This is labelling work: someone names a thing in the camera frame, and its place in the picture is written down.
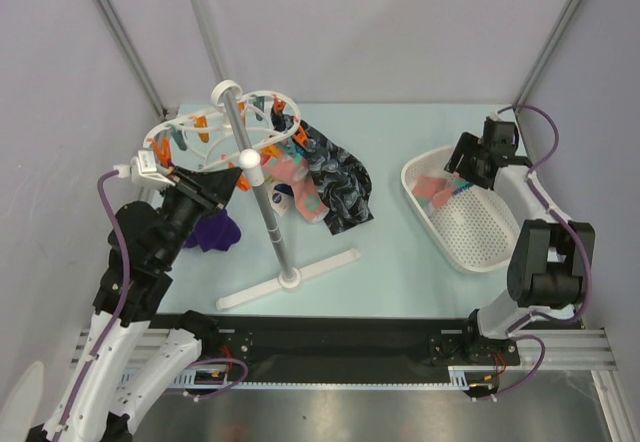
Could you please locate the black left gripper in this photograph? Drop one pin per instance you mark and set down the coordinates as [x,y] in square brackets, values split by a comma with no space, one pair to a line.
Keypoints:
[213,187]

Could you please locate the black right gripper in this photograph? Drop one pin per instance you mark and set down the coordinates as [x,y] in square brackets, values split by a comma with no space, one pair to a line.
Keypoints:
[473,157]

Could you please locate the white oval clip hanger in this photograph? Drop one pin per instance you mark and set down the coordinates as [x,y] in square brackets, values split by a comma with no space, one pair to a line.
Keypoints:
[269,118]

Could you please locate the dark patterned sock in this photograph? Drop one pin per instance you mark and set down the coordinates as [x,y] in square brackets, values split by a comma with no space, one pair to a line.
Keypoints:
[341,180]

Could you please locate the pink patterned sock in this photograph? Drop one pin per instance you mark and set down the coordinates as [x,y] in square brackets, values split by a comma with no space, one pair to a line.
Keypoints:
[291,177]

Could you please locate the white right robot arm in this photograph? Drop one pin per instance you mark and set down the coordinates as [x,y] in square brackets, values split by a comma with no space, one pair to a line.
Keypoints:
[549,275]

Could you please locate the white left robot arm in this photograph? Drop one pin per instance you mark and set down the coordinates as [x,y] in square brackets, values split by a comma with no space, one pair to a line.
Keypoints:
[145,242]

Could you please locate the grey white hanger stand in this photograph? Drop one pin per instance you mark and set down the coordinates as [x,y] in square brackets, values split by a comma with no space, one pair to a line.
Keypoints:
[225,94]

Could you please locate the purple sock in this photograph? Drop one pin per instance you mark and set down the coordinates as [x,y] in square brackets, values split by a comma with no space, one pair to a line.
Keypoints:
[216,233]

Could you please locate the white sock label tag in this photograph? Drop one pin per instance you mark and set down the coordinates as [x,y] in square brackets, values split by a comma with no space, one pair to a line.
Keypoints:
[280,202]

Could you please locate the white perforated basket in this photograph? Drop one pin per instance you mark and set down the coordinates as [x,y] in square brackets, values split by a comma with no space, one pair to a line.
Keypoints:
[475,231]

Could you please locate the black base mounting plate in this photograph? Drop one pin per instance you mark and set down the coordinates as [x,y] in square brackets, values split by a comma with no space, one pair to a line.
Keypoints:
[356,351]

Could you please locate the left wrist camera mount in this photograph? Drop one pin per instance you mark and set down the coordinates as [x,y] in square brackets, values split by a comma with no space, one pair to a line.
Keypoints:
[144,171]

